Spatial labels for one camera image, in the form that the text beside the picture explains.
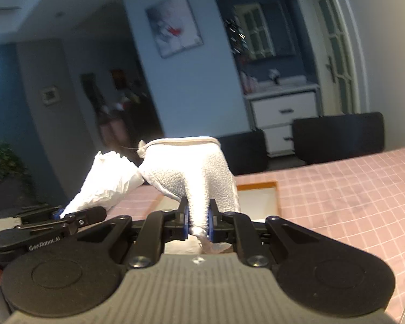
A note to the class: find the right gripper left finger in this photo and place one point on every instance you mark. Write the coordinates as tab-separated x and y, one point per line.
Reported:
151	235

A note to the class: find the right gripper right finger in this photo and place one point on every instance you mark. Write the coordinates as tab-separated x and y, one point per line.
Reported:
246	237

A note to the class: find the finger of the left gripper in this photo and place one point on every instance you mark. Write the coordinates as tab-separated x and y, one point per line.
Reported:
79	219
56	213

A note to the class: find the white fluffy towel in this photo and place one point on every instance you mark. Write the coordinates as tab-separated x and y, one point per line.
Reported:
194	168

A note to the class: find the white plastic bag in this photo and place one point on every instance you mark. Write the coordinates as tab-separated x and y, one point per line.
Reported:
109	180

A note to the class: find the green potted plant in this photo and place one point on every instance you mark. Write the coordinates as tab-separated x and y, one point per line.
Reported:
11	166

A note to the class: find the black chair left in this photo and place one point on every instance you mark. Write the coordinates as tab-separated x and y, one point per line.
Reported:
245	152

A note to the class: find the black chair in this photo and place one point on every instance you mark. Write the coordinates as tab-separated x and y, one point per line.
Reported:
333	138
245	152

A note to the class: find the black chair right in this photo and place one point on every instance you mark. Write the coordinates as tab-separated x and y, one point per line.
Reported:
333	138

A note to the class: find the pink checkered tablecloth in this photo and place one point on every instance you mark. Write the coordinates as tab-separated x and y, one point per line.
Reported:
360	202

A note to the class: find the white drawer cabinet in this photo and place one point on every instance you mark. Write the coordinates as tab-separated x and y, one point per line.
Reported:
274	109

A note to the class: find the white framed door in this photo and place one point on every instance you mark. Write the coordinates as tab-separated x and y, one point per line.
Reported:
345	93

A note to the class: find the small framed wall picture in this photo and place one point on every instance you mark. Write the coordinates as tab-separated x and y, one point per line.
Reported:
50	95

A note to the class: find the white framed wall mirror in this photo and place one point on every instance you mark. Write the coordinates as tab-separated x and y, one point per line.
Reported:
265	30

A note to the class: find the wine glass wall painting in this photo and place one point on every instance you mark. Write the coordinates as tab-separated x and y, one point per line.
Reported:
173	26

